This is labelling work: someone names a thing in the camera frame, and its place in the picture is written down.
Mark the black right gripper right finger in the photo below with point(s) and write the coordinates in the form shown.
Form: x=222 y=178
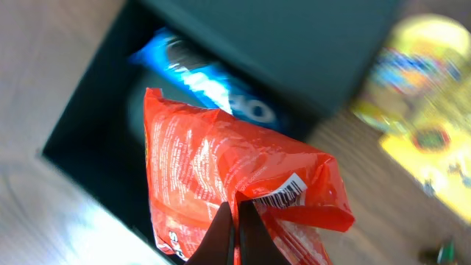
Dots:
x=256 y=245

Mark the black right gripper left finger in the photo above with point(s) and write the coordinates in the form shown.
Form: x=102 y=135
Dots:
x=217 y=246

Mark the red snack bag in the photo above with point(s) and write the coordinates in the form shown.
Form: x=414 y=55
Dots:
x=199 y=158

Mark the black gift box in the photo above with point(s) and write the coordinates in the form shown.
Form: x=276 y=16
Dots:
x=307 y=57

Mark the yellow snack bag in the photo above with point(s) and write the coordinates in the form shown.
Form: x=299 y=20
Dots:
x=437 y=156

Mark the blue Oreo cookie pack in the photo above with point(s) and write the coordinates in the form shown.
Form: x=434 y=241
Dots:
x=205 y=78

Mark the yellow candy jar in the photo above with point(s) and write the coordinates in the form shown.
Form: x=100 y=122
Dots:
x=424 y=55

